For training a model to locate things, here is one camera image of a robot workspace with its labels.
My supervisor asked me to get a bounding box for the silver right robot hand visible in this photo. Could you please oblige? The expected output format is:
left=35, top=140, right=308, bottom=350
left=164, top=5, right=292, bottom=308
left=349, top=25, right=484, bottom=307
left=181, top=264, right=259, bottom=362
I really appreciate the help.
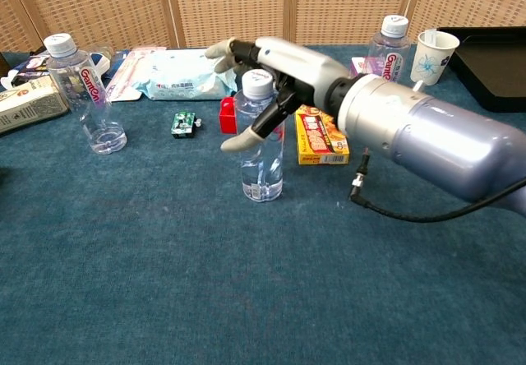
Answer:
left=204, top=36, right=358, bottom=152

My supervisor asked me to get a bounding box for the clear water bottle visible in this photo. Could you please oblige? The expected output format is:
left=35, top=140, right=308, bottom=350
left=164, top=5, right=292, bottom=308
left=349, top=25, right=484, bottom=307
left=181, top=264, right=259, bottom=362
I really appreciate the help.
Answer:
left=43, top=32, right=127, bottom=155
left=233, top=70, right=285, bottom=204
left=367, top=14, right=412, bottom=85

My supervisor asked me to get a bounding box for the purple small box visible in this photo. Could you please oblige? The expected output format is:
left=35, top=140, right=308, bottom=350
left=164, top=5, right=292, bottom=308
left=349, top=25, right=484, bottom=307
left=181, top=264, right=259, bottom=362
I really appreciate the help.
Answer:
left=351, top=56, right=374, bottom=79

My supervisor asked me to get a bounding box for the yellow curry box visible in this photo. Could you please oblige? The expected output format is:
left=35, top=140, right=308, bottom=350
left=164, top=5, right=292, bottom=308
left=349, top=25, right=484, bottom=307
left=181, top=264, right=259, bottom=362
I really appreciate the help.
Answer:
left=294, top=104, right=351, bottom=166

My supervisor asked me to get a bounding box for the small red box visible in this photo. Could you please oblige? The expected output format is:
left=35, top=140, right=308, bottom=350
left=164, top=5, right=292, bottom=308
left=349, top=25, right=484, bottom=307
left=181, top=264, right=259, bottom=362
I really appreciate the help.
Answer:
left=219, top=95, right=239, bottom=136

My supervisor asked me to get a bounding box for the woven folding screen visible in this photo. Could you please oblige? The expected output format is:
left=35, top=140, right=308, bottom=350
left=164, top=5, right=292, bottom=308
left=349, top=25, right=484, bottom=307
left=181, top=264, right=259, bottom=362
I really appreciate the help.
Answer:
left=0, top=0, right=526, bottom=53

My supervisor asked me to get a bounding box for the light blue wet wipes pack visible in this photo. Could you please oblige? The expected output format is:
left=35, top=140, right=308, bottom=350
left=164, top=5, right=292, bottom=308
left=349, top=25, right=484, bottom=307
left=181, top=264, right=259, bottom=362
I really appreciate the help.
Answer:
left=135, top=48, right=238, bottom=101

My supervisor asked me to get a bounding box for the small green circuit board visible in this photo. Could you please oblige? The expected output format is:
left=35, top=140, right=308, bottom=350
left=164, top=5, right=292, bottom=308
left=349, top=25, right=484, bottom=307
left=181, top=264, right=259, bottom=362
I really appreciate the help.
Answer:
left=169, top=111, right=203, bottom=140

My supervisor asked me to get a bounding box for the white paper cup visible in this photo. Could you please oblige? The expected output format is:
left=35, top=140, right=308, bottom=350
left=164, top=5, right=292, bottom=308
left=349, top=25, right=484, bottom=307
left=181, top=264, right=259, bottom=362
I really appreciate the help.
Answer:
left=409, top=30, right=461, bottom=87

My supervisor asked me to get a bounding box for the pink toothbrush pack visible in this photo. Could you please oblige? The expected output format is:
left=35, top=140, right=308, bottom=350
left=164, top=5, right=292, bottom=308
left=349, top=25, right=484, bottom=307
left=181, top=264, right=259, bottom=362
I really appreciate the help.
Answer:
left=105, top=47, right=168, bottom=103

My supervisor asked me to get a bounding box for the black plastic tray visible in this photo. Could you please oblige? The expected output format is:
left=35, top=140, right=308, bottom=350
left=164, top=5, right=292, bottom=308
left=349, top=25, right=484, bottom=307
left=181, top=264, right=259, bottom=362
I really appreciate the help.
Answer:
left=436, top=25, right=526, bottom=113

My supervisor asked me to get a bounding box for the white brown milk tea bottle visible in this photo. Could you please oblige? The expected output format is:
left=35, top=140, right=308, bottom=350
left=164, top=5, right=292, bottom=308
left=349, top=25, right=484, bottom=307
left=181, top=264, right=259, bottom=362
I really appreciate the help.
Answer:
left=0, top=77, right=70, bottom=136

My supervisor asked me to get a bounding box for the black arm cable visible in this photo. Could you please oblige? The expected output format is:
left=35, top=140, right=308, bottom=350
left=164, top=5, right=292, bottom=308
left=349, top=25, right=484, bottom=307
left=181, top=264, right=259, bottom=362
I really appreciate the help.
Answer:
left=348, top=146, right=526, bottom=223

